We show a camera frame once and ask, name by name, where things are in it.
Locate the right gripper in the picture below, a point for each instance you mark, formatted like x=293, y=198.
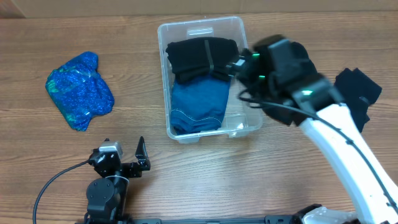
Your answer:
x=251, y=65

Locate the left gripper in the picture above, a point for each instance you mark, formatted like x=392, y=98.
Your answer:
x=136, y=171

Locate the blue denim jeans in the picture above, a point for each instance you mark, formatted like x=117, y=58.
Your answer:
x=198, y=105

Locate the shiny blue sequin garment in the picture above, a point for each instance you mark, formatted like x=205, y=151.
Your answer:
x=79, y=92

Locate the black taped garment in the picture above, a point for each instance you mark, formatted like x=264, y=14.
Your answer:
x=201, y=56

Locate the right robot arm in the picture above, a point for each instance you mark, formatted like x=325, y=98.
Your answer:
x=320, y=111

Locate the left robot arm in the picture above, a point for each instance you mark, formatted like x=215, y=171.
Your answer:
x=107, y=195

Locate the black sock garment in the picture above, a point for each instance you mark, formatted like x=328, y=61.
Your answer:
x=304, y=53

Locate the clear plastic storage bin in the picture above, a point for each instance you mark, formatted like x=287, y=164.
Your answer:
x=239, y=120

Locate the small folded black garment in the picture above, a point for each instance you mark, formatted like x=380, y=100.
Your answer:
x=359, y=92

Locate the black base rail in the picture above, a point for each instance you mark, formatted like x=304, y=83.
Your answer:
x=269, y=219

